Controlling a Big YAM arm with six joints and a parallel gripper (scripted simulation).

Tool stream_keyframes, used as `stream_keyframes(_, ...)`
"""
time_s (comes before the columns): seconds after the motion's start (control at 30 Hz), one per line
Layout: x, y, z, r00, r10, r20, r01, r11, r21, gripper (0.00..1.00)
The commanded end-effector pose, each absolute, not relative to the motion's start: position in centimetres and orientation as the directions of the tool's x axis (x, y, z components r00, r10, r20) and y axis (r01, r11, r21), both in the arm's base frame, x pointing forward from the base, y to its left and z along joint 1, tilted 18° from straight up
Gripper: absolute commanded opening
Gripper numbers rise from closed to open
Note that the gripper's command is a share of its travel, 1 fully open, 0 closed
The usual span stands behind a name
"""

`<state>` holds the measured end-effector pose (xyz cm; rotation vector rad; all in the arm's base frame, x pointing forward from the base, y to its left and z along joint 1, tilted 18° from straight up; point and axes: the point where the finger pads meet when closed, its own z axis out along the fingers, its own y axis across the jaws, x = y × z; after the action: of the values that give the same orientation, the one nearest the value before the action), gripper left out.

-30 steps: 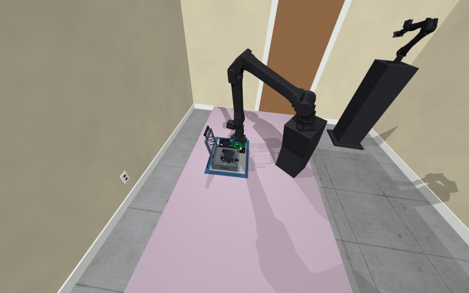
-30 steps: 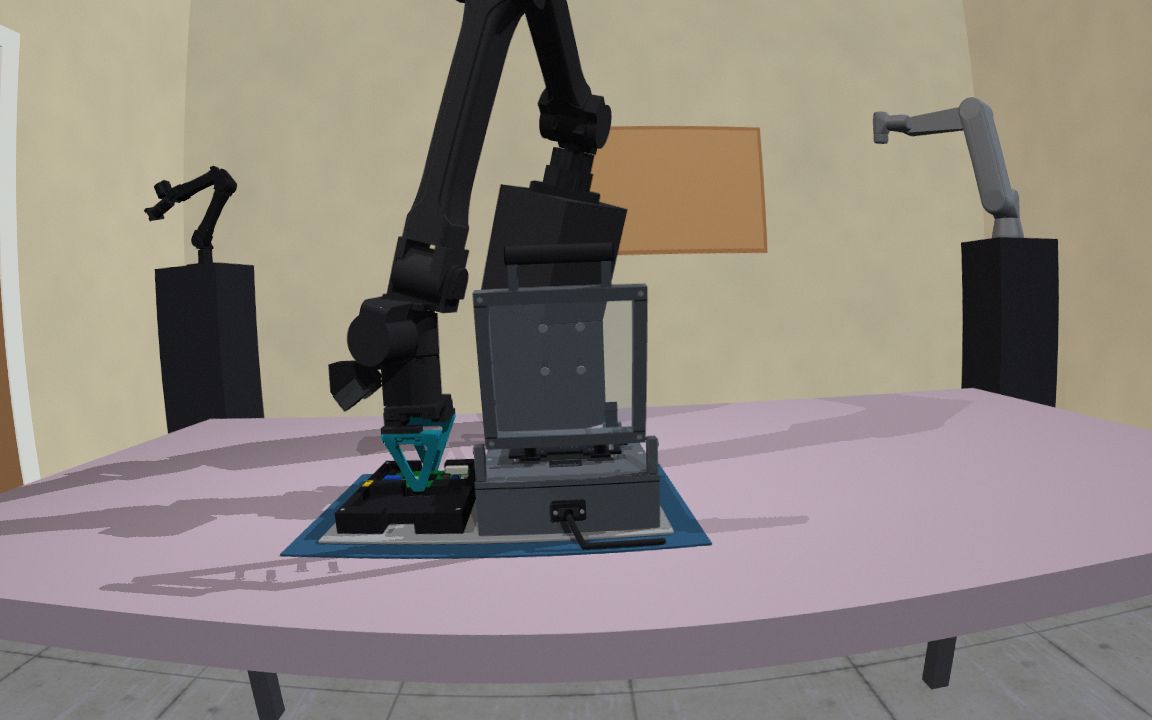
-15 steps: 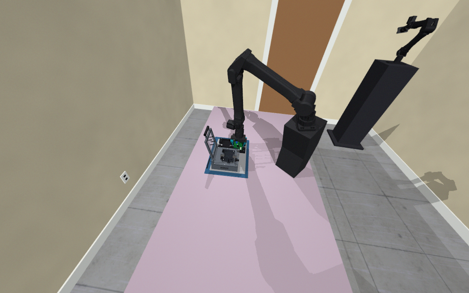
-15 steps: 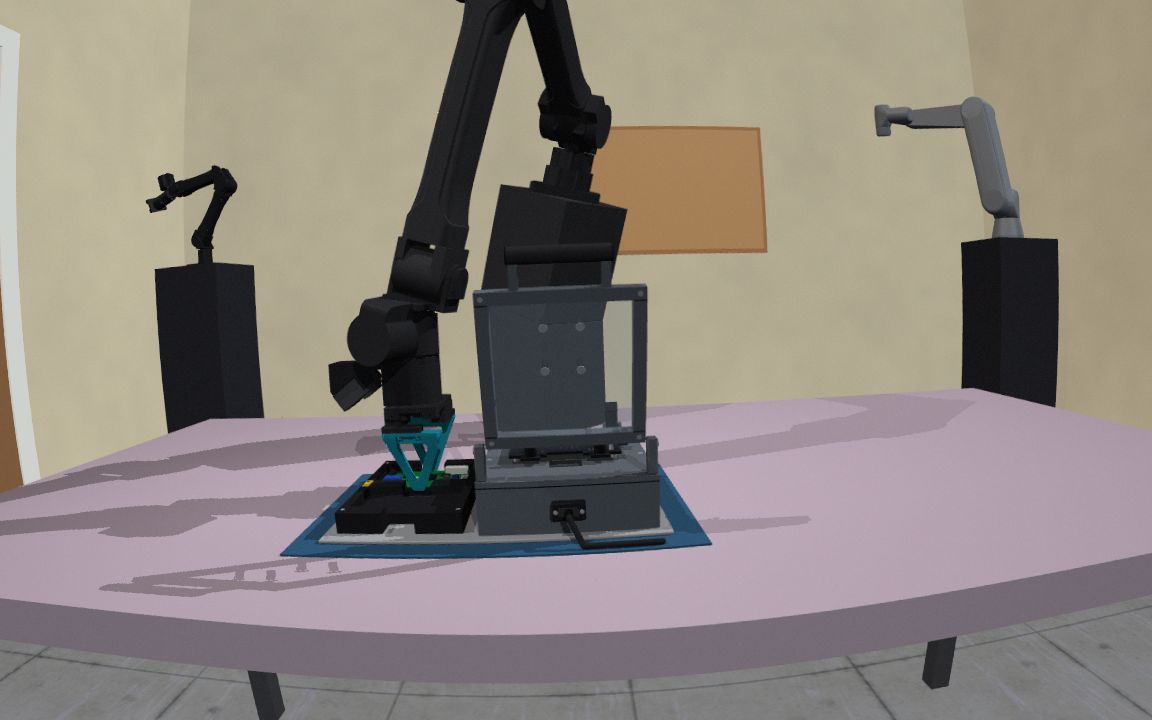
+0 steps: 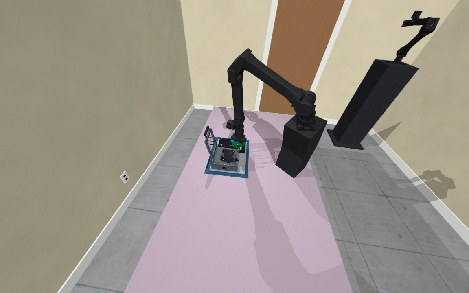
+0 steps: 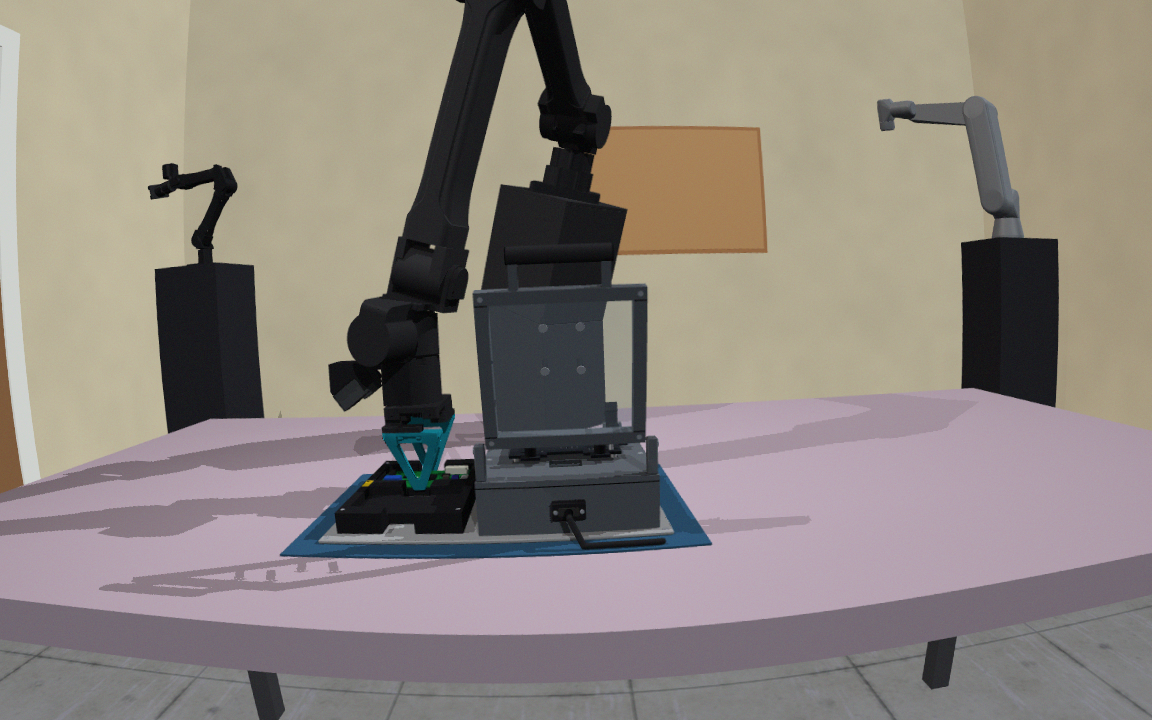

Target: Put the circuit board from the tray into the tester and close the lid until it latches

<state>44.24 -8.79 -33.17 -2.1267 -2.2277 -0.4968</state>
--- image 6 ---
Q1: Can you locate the green circuit board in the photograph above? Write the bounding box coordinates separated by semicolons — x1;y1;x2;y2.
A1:
382;465;470;488

